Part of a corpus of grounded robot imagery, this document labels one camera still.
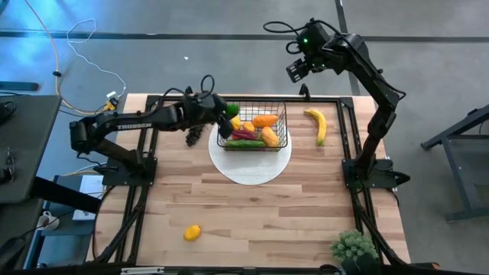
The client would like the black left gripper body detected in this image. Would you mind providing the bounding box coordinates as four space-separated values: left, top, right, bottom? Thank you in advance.
183 91 228 125

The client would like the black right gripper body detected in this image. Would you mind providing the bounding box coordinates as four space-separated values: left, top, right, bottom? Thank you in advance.
296 21 332 73

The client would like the dark red plump pepper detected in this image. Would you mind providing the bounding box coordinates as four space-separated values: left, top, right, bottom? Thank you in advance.
232 129 259 141

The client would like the green cucumber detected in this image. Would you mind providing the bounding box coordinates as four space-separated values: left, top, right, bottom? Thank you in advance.
225 139 267 149

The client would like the black grape bunch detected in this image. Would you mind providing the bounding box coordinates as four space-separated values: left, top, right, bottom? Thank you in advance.
185 125 206 147

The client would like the large orange mango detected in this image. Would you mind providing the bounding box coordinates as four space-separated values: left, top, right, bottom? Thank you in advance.
252 114 280 129

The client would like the yellow-orange mango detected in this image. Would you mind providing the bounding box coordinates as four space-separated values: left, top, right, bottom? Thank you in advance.
261 125 281 148

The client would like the yellow banana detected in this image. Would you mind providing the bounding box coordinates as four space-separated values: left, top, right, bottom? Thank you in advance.
303 108 328 147

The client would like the white round plate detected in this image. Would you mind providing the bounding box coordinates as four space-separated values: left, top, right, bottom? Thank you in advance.
208 114 293 187

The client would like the white paper sheet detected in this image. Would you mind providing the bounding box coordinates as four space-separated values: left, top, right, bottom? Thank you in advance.
78 174 106 196

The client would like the small green potted plant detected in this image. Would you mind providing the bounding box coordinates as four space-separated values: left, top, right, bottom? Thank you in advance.
330 228 380 264

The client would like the grey metal stand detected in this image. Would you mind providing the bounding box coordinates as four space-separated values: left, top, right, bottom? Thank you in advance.
419 102 489 222

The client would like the dark side table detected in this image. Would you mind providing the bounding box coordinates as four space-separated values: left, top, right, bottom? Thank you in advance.
0 94 63 205

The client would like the black floor strip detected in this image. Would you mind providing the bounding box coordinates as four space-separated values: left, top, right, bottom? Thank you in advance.
0 80 40 92

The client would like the white mug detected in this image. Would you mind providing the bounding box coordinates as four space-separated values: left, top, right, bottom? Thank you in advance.
36 210 60 232

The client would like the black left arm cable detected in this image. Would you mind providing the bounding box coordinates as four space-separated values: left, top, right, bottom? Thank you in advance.
162 74 216 101

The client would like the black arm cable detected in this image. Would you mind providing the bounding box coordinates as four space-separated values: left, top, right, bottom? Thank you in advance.
262 17 318 55
162 74 216 101

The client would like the black wire basket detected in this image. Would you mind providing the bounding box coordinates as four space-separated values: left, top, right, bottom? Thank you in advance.
216 100 290 152

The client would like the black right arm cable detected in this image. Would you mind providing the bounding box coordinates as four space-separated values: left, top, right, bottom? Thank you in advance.
262 17 318 55

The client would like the white cable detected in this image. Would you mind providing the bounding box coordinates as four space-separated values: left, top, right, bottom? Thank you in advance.
66 18 128 99

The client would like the yellow cable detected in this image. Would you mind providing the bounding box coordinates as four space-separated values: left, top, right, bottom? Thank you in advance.
23 0 115 115

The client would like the silver metal bracket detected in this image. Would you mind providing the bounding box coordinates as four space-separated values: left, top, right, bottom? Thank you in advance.
120 267 165 275

